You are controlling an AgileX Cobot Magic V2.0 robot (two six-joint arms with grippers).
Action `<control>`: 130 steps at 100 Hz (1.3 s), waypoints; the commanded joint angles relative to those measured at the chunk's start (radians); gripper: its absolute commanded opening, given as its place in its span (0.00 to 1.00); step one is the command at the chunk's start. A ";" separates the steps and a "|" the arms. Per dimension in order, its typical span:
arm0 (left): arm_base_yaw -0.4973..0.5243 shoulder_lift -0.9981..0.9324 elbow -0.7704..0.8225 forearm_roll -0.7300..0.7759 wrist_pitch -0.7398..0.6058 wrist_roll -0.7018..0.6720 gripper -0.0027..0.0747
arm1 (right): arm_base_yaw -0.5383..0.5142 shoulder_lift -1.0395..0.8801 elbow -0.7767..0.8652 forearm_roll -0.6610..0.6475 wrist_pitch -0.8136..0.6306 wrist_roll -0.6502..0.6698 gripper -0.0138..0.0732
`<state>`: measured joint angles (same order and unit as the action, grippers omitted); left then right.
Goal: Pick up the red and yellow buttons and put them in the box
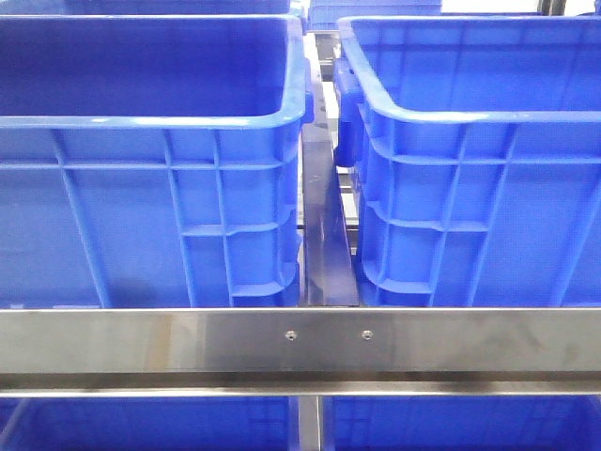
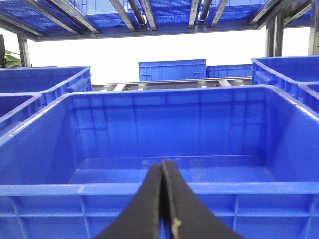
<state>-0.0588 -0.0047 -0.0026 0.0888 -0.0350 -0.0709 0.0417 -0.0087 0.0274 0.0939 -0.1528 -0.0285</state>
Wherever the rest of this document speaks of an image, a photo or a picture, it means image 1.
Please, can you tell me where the blue crate front left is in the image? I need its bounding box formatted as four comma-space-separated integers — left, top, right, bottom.
1, 15, 313, 309

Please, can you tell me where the blue crate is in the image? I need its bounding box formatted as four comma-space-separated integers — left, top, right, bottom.
1, 397, 300, 450
324, 396, 600, 450
308, 0, 442, 31
1, 15, 313, 309
1, 0, 306, 17
333, 16, 600, 307

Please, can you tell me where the blue crate front right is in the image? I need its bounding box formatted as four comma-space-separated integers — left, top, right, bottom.
333, 16, 600, 307

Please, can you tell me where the blue crate lower right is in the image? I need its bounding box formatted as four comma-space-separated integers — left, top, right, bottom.
324, 396, 600, 450

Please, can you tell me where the blue crate rear right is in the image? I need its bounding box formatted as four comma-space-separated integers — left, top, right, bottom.
308, 0, 442, 31

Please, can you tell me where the blue crate lower left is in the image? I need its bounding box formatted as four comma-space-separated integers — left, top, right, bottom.
1, 397, 300, 450

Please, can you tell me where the blue crate rear left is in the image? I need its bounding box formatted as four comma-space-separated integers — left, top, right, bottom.
1, 0, 306, 17

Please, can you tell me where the steel centre divider rail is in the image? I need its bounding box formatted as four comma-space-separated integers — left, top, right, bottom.
301, 123, 360, 307

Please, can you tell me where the steel shelf front rail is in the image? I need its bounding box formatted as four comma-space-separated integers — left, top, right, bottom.
1, 307, 600, 397

